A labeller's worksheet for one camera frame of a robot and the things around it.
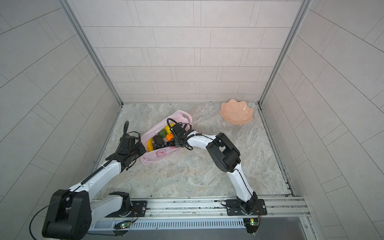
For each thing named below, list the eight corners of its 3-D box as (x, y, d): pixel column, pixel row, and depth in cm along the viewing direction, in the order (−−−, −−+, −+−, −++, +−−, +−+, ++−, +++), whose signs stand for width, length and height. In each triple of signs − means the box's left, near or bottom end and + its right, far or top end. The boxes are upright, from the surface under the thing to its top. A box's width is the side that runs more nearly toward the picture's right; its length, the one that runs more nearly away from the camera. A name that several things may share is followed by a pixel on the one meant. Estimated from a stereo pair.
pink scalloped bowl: (234, 130, 103) (235, 126, 99) (217, 109, 115) (217, 105, 111) (256, 119, 109) (258, 115, 105) (238, 100, 121) (239, 96, 118)
